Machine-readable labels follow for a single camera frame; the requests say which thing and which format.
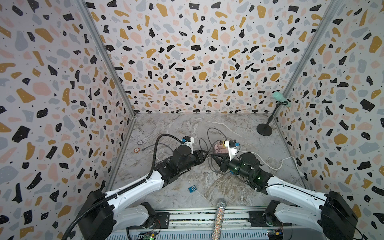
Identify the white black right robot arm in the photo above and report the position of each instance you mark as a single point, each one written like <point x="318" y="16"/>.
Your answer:
<point x="326" y="213"/>

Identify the glitter silver microphone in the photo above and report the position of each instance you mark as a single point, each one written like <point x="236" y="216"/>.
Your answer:
<point x="219" y="218"/>

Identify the blue mp3 player left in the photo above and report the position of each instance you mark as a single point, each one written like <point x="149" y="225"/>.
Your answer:
<point x="192" y="189"/>

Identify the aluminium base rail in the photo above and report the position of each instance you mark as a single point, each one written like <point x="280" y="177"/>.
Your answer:
<point x="198" y="224"/>

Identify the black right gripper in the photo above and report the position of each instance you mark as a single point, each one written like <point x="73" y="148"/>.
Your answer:
<point x="225" y="164"/>

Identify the pink power strip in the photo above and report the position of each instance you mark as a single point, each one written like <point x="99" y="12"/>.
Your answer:
<point x="222" y="151"/>

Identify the green microphone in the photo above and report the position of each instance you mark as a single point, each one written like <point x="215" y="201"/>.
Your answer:
<point x="281" y="99"/>

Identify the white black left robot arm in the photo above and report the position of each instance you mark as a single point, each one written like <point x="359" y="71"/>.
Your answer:
<point x="105" y="213"/>

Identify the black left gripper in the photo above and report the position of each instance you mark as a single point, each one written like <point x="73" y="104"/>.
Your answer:
<point x="200" y="155"/>

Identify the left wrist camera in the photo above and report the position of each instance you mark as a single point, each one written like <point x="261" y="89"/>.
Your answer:
<point x="188" y="141"/>

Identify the black microphone stand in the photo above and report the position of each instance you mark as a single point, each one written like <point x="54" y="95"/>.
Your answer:
<point x="266" y="129"/>

